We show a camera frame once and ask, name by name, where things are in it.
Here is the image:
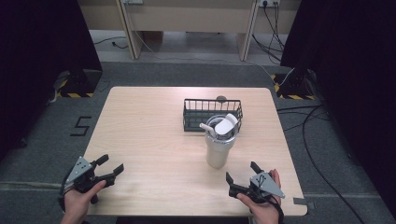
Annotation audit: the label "stand base with striped tape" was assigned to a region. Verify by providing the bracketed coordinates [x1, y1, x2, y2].
[54, 68, 104, 99]
[270, 68, 317, 101]

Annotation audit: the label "grey tape piece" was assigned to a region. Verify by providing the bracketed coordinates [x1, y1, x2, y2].
[292, 197, 316, 210]

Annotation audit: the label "white power strip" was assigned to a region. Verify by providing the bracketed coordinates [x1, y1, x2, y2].
[258, 0, 281, 8]

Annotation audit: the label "beige wooden desk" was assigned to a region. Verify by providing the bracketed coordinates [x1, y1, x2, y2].
[77, 0, 303, 62]

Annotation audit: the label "person's right hand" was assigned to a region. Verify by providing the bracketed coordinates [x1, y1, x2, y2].
[235, 168, 283, 224]

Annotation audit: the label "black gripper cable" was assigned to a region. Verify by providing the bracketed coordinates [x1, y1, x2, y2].
[264, 194, 285, 224]
[57, 175, 76, 214]

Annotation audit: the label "long black floor cable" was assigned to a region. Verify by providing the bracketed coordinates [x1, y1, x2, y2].
[301, 105, 366, 224]

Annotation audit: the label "black floor cable with plug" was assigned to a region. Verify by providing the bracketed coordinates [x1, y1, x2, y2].
[92, 35, 129, 50]

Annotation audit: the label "black curtain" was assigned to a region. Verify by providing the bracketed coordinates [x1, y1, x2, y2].
[279, 0, 396, 218]
[0, 0, 104, 162]

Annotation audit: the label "person's left hand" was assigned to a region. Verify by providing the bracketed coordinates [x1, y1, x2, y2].
[60, 179, 107, 224]

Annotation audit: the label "black hanging cables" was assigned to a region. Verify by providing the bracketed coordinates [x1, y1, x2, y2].
[251, 2, 286, 63]

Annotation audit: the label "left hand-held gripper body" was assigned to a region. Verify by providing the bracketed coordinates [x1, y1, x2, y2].
[64, 156, 116, 205]

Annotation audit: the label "white tumbler cup with straw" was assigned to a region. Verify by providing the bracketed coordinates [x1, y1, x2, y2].
[199, 113, 241, 170]

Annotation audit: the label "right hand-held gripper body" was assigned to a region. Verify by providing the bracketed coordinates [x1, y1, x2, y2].
[228, 171, 286, 205]

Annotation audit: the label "black tape floor mark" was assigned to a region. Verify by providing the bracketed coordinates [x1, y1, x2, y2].
[69, 116, 92, 137]

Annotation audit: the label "black wire basket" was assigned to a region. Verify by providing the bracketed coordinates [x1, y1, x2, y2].
[182, 98, 244, 133]

